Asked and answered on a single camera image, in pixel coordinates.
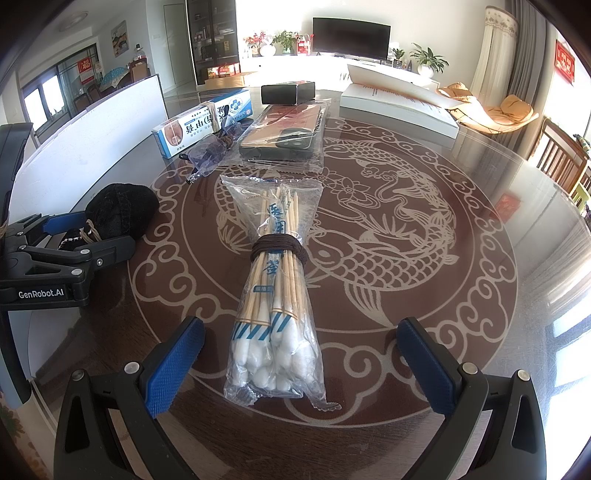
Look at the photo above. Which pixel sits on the grey curtain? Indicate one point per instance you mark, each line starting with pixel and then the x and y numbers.
pixel 531 74

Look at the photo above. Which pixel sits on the white television cabinet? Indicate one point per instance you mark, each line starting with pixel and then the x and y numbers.
pixel 323 69

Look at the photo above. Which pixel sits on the lounge chair with orange cushion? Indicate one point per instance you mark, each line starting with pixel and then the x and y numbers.
pixel 498 113

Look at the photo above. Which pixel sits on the orange gift boxes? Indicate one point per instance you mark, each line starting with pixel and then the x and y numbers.
pixel 224 70

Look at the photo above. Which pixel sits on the wooden dining chair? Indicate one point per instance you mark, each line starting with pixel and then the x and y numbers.
pixel 138 71

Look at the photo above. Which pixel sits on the white covered standing air conditioner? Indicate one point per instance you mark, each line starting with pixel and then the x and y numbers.
pixel 496 55

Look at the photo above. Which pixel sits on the small black box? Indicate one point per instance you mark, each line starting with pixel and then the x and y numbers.
pixel 286 92

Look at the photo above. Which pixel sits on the wooden slatted chair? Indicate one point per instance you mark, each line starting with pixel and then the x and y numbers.
pixel 561 154

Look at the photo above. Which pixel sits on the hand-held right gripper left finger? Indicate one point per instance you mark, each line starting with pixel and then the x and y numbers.
pixel 173 367

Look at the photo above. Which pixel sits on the framed wall painting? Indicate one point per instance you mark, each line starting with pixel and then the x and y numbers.
pixel 119 39

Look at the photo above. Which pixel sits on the large white cardboard box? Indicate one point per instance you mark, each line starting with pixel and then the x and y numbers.
pixel 115 115

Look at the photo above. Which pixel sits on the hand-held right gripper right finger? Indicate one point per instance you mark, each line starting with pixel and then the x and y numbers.
pixel 429 369

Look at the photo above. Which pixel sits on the small potted plant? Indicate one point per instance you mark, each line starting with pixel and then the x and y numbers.
pixel 398 55

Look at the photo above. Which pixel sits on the leafy plant in white pot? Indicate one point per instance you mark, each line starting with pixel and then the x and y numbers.
pixel 429 60

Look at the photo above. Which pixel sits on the red flowers in white vase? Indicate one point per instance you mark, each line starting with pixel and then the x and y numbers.
pixel 258 44

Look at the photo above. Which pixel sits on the flat white box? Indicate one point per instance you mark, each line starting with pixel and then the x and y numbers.
pixel 397 108

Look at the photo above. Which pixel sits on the dark glass display cabinet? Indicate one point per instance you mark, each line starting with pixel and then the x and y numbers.
pixel 212 41

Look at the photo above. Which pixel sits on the phone case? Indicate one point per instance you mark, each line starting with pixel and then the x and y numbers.
pixel 281 134

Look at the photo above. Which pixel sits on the red wall hanging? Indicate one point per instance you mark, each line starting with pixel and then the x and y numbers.
pixel 564 60

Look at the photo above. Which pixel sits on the black television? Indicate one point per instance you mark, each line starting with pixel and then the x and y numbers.
pixel 351 38

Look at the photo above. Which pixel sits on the dining table with blue cloth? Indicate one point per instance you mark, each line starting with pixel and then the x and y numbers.
pixel 113 78

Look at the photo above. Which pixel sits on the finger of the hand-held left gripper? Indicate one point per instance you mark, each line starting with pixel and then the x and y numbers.
pixel 62 222
pixel 117 247

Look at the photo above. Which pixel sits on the red gift bag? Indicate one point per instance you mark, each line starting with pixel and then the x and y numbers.
pixel 304 45

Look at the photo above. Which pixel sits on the cotton swab packet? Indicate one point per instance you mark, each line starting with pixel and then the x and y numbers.
pixel 272 277

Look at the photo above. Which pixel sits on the blue white carton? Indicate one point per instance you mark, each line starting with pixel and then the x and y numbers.
pixel 203 122

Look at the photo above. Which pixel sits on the green potted plant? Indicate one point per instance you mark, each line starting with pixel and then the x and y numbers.
pixel 285 41

